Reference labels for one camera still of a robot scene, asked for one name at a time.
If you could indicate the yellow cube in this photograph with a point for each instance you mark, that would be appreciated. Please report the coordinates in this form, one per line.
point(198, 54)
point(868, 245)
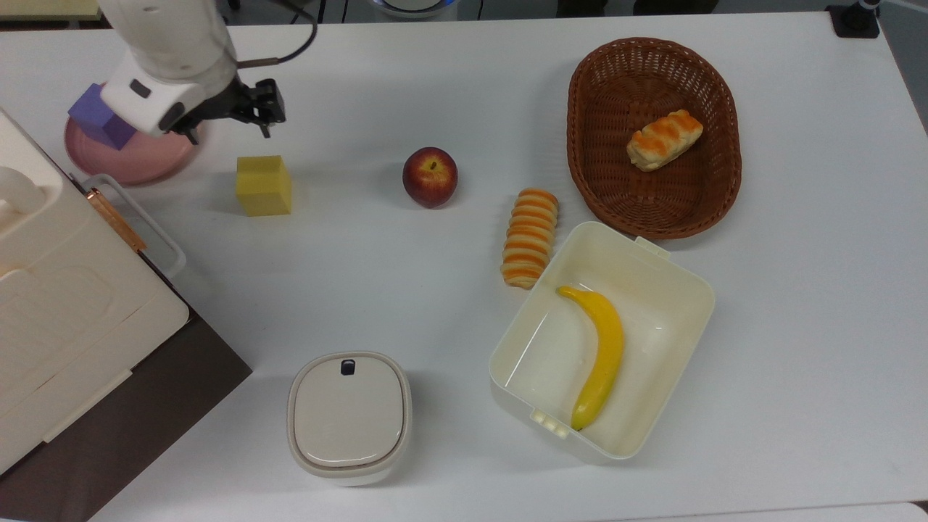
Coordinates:
point(262, 188)

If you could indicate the red apple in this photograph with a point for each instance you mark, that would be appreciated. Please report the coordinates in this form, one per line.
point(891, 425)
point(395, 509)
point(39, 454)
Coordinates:
point(430, 177)

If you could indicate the pale yellow board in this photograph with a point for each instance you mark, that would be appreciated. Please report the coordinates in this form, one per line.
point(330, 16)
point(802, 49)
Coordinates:
point(43, 7)

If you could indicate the brown wicker basket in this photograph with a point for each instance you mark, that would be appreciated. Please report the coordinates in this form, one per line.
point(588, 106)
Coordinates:
point(616, 87)

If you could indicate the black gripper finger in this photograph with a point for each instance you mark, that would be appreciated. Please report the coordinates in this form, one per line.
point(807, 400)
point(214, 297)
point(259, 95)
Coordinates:
point(265, 130)
point(270, 100)

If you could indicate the black camera stand base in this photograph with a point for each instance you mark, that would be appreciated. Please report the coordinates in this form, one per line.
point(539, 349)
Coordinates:
point(855, 20)

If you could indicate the small cream lidded bin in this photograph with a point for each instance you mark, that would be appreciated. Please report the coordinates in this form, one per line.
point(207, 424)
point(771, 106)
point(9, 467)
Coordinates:
point(348, 413)

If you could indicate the large cream storage box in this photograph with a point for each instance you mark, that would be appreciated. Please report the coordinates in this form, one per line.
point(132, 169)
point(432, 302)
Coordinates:
point(65, 312)

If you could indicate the orange box latch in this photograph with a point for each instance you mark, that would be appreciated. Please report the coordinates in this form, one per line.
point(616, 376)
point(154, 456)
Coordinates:
point(116, 219)

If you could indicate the cream open plastic box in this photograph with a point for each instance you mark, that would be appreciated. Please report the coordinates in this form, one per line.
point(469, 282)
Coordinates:
point(667, 326)

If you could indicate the pink plate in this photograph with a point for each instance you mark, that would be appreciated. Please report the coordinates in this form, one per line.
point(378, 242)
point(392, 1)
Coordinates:
point(145, 163)

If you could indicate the purple cube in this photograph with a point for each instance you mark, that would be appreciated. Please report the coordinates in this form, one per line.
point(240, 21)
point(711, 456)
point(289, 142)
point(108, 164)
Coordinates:
point(98, 119)

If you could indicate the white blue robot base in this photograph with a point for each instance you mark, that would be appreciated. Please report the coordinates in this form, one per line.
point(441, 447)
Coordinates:
point(413, 6)

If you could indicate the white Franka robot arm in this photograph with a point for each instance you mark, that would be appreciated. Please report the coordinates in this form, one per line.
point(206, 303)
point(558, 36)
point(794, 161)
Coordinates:
point(167, 36)

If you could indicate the short orange striped bread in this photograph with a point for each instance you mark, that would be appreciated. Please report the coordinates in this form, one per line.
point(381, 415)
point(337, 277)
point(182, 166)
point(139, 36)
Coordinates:
point(663, 141)

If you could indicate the yellow banana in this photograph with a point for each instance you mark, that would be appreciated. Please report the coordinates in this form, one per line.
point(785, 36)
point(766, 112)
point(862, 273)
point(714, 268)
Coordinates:
point(607, 341)

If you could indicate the long orange striped bread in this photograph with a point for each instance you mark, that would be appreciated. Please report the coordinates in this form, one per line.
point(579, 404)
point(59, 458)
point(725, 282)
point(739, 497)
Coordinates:
point(531, 239)

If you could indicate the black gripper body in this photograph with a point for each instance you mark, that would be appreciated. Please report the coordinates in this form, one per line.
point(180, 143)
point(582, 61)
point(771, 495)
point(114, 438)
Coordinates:
point(228, 105)

